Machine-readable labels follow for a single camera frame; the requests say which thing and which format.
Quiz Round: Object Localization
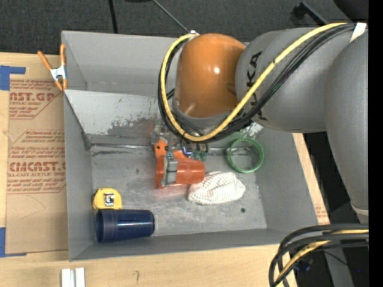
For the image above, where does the orange plastic cup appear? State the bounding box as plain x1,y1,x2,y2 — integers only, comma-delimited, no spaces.
153,139,206,190

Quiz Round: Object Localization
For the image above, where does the white knitted cloth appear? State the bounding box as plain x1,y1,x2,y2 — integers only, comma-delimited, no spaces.
187,171,247,206

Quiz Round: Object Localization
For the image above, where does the dark blue cup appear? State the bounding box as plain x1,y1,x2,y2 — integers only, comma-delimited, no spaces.
95,208,156,245

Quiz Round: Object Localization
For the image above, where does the yellow tape measure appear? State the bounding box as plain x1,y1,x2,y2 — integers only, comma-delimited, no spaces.
92,187,124,212

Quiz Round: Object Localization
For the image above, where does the grey metal bin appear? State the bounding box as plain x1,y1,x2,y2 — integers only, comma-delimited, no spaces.
60,30,320,262

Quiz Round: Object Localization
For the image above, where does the brown cardboard board red print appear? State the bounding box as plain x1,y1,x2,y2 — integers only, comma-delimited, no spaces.
0,51,331,258

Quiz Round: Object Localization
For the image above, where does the green ring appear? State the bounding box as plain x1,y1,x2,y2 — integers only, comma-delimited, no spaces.
226,137,265,174

